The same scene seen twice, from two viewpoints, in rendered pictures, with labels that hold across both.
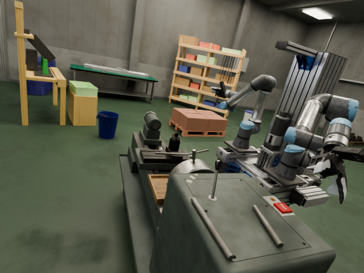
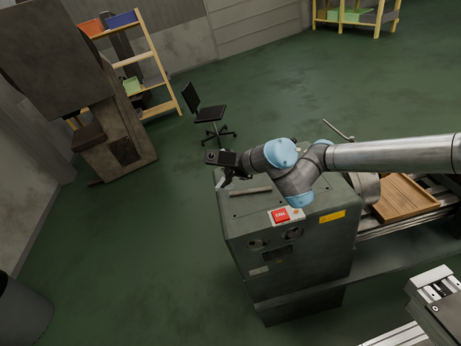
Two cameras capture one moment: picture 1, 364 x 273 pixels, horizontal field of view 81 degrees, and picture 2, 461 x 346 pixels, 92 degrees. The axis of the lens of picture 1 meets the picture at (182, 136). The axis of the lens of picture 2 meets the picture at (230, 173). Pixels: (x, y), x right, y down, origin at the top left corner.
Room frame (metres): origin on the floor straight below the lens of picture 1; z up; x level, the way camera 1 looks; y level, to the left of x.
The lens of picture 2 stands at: (0.94, -1.07, 2.01)
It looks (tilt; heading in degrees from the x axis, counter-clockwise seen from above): 40 degrees down; 115
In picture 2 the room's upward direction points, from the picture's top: 18 degrees counter-clockwise
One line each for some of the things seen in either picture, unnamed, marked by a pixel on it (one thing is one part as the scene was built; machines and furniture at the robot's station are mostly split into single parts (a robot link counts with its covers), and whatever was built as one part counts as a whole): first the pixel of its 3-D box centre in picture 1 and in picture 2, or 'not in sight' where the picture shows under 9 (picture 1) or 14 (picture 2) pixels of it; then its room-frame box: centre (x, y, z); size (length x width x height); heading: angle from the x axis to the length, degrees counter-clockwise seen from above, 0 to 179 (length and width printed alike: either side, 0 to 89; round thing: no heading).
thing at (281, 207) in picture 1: (282, 208); (280, 215); (0.83, -0.52, 1.26); 0.06 x 0.06 x 0.02; 24
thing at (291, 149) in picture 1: (293, 154); not in sight; (1.41, -0.79, 1.33); 0.13 x 0.12 x 0.14; 60
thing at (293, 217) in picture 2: (275, 209); (286, 217); (0.85, -0.50, 1.23); 0.13 x 0.08 x 0.06; 24
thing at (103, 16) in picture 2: not in sight; (112, 67); (-3.64, 3.91, 1.05); 1.20 x 1.18 x 2.10; 28
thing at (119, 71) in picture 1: (115, 83); not in sight; (7.50, 2.71, 0.51); 2.82 x 1.06 x 1.02; 119
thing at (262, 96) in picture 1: (259, 105); not in sight; (1.95, -0.63, 1.54); 0.15 x 0.12 x 0.55; 140
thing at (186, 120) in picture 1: (198, 122); not in sight; (5.72, -0.37, 0.25); 1.43 x 1.03 x 0.50; 116
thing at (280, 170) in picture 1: (286, 168); not in sight; (1.42, -0.79, 1.21); 0.15 x 0.15 x 0.10
